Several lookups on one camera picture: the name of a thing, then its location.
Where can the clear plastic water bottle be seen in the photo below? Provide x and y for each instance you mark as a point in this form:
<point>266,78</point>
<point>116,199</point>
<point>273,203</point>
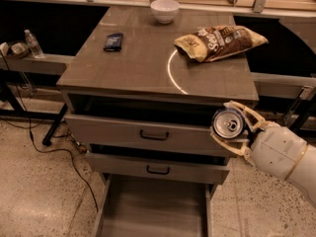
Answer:
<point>33,44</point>

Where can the white ceramic bowl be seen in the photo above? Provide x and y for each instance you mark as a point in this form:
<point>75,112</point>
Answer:
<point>164,11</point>

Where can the grey drawer cabinet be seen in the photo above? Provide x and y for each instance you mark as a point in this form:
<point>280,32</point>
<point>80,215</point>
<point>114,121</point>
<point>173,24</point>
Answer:
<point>149,80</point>

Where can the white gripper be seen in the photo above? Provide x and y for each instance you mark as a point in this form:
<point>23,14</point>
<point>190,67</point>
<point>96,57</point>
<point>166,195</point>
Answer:
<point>278,151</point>

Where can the grey side ledge left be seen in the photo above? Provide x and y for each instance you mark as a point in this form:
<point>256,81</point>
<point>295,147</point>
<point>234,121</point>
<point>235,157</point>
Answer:
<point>51,64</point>

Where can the black cabinet leg left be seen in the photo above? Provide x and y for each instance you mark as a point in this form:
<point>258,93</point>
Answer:
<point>47,139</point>

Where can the drawer with handle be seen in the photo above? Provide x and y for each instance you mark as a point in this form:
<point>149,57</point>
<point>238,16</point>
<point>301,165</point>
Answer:
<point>145,135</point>
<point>157,169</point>

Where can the middle drawer with handle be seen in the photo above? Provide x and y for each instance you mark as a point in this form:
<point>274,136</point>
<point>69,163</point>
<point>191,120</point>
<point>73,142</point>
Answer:
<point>157,169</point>

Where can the brown yellow chip bag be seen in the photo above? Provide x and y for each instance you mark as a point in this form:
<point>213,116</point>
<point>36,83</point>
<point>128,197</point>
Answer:
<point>214,43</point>

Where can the dark blue snack packet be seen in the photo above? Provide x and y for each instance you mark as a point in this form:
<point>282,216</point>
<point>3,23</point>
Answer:
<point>113,42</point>

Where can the grey side ledge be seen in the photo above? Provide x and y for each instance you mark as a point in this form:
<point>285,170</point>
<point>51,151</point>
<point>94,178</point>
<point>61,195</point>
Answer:
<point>282,86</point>
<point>51,64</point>

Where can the small round bowl on ledge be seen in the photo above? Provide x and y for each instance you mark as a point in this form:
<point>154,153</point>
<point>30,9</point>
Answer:
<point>17,49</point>

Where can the top drawer with handle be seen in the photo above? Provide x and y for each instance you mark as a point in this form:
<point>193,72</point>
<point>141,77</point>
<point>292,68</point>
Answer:
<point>145,135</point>

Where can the open bottom drawer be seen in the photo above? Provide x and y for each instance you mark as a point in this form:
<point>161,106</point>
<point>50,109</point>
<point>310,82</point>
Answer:
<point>141,207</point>

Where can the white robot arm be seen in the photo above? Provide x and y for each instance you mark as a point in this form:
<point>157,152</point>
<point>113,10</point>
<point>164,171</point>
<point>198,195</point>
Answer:
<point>307,184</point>

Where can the grey side ledge right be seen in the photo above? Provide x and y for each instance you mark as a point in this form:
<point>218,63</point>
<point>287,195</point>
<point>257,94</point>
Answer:
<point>282,86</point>

